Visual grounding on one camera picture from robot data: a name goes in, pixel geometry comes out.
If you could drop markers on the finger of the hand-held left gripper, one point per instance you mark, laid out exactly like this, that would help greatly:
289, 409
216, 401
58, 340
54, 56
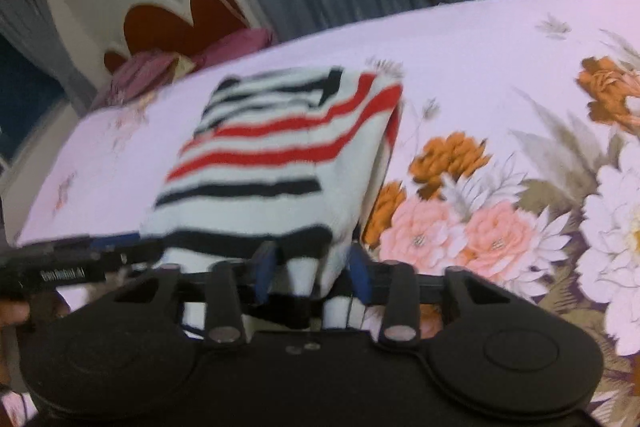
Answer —
120, 248

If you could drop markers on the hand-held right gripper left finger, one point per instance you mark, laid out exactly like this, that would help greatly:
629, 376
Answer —
266, 274

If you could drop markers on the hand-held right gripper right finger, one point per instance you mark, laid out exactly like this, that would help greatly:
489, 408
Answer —
361, 274

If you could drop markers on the white black red striped sweater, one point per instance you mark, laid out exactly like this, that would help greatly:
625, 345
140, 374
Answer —
280, 147

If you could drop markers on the person's left hand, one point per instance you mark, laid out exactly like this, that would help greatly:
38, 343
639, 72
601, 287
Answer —
12, 312

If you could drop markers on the red heart-shaped headboard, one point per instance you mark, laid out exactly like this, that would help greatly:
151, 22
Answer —
160, 24

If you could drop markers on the magenta pillow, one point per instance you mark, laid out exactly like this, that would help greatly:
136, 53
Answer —
240, 44

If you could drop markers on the pink floral bed sheet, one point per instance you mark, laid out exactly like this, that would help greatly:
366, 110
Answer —
475, 72

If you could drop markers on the grey curtain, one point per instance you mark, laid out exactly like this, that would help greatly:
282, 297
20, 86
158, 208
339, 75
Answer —
35, 7

